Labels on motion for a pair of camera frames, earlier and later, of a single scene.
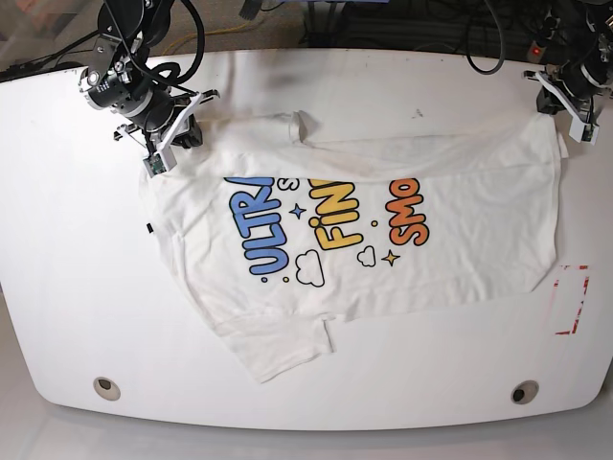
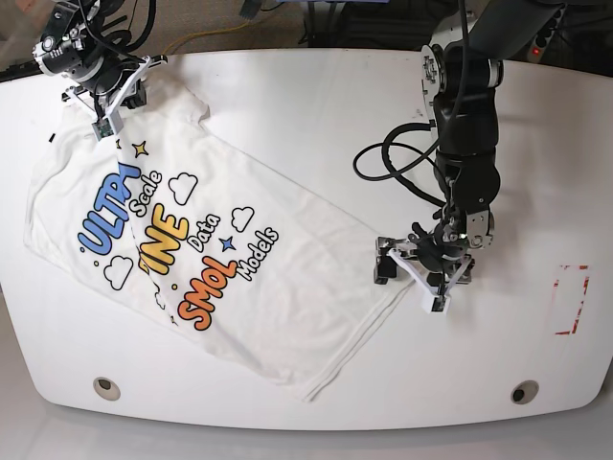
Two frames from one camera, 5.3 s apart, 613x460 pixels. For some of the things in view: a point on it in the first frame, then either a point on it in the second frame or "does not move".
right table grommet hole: [524, 392] does not move
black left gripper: [148, 107] → [75, 45]
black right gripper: [580, 79] → [436, 248]
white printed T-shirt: [277, 233] → [210, 239]
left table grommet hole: [106, 388] does not move
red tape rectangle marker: [578, 309] does not move
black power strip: [545, 26] does not move
